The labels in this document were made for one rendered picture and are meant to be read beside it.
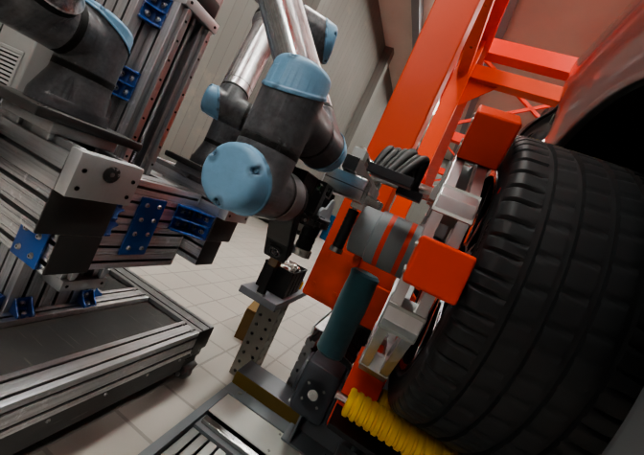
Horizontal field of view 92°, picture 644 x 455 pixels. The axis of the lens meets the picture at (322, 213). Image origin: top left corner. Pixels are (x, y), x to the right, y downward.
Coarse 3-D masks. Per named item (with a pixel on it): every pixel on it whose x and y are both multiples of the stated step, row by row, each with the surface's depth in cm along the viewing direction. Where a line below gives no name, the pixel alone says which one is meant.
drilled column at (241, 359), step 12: (264, 312) 140; (276, 312) 138; (252, 324) 141; (264, 324) 139; (276, 324) 142; (252, 336) 140; (264, 336) 138; (240, 348) 141; (252, 348) 139; (264, 348) 141; (240, 360) 148; (252, 360) 139
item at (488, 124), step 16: (480, 112) 54; (496, 112) 55; (480, 128) 55; (496, 128) 53; (512, 128) 52; (464, 144) 57; (480, 144) 56; (496, 144) 54; (480, 160) 57; (496, 160) 56
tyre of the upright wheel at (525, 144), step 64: (512, 192) 46; (576, 192) 45; (640, 192) 47; (512, 256) 42; (576, 256) 41; (640, 256) 40; (448, 320) 45; (512, 320) 41; (576, 320) 39; (640, 320) 38; (448, 384) 45; (512, 384) 41; (576, 384) 39; (640, 384) 37; (512, 448) 45; (576, 448) 40
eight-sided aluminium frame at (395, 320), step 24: (456, 168) 56; (480, 168) 57; (456, 192) 51; (480, 192) 52; (432, 216) 50; (456, 216) 49; (456, 240) 49; (408, 288) 50; (384, 312) 52; (408, 312) 50; (384, 336) 54; (408, 336) 51; (360, 360) 64; (384, 360) 64
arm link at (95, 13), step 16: (80, 16) 60; (96, 16) 63; (112, 16) 64; (80, 32) 60; (96, 32) 63; (112, 32) 65; (128, 32) 68; (64, 48) 61; (80, 48) 62; (96, 48) 64; (112, 48) 66; (128, 48) 69; (80, 64) 64; (96, 64) 65; (112, 64) 67; (112, 80) 69
